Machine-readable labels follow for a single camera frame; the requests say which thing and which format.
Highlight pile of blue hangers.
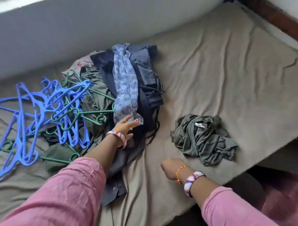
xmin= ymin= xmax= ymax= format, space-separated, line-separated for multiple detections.
xmin=0 ymin=77 xmax=94 ymax=180

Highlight pink floral striped garment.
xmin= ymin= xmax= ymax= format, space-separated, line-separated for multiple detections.
xmin=62 ymin=50 xmax=105 ymax=77

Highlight blue floral patterned garment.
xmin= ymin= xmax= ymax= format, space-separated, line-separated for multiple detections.
xmin=112 ymin=43 xmax=144 ymax=125

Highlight olive green t-shirt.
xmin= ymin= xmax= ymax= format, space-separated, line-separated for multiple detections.
xmin=170 ymin=114 xmax=239 ymax=167

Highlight blue striped shirt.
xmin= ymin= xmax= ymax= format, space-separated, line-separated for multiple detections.
xmin=129 ymin=44 xmax=159 ymax=87

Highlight striped white purple bangle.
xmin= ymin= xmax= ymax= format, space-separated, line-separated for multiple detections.
xmin=183 ymin=170 xmax=206 ymax=197

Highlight person's right hand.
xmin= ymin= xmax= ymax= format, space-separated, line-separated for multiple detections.
xmin=160 ymin=157 xmax=187 ymax=181

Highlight dark wooden bed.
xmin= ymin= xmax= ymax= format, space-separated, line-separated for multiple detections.
xmin=251 ymin=0 xmax=298 ymax=40

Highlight striped orange purple bangle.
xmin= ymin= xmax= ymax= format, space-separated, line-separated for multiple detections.
xmin=106 ymin=130 xmax=127 ymax=150

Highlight navy blue shorts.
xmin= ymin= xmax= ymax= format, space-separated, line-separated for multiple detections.
xmin=90 ymin=44 xmax=166 ymax=208

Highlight person's left hand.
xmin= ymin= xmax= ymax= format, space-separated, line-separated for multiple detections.
xmin=112 ymin=115 xmax=140 ymax=142

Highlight bed with beige sheet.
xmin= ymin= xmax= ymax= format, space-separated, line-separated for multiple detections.
xmin=0 ymin=2 xmax=298 ymax=226

